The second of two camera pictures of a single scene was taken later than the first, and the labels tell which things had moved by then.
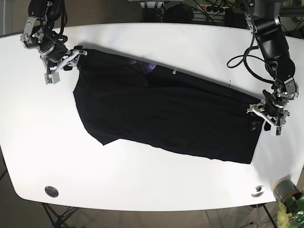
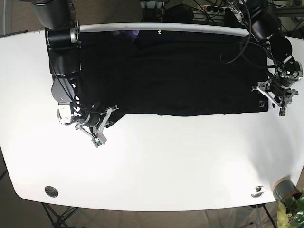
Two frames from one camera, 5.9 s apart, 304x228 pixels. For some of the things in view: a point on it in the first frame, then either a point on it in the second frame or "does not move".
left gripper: x=53 y=51 to x=93 y=123
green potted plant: x=290 y=214 does not move
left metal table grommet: x=52 y=191 does not move
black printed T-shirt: x=125 y=101 to x=170 y=72
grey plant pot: x=285 y=187 does not move
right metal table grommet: x=258 y=191 does not move
